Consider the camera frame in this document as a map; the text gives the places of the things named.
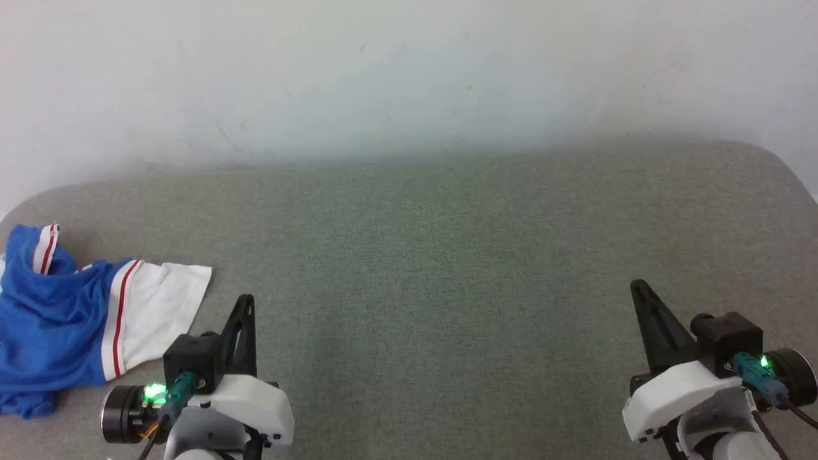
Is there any blue white red-striped jersey shirt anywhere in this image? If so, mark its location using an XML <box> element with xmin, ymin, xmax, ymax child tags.
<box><xmin>0</xmin><ymin>224</ymin><xmax>213</xmax><ymax>420</ymax></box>

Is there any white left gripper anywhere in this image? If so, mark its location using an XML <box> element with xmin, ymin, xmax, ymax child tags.
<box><xmin>182</xmin><ymin>295</ymin><xmax>296</xmax><ymax>448</ymax></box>

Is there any grey fabric sofa seat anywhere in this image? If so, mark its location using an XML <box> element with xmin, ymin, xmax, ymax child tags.
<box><xmin>0</xmin><ymin>141</ymin><xmax>818</xmax><ymax>460</ymax></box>

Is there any left teal-plug black cable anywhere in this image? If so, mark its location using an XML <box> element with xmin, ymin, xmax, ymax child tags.
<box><xmin>137</xmin><ymin>372</ymin><xmax>199</xmax><ymax>460</ymax></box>

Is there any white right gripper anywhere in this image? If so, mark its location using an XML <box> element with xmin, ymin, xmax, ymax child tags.
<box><xmin>622</xmin><ymin>279</ymin><xmax>746</xmax><ymax>443</ymax></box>

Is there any right teal-plug black cable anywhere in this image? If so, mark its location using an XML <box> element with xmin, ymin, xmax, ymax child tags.
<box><xmin>732</xmin><ymin>351</ymin><xmax>818</xmax><ymax>460</ymax></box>

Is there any teal-plug black cable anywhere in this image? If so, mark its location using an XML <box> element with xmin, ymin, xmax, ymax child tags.
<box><xmin>137</xmin><ymin>372</ymin><xmax>199</xmax><ymax>460</ymax></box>
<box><xmin>732</xmin><ymin>351</ymin><xmax>818</xmax><ymax>460</ymax></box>

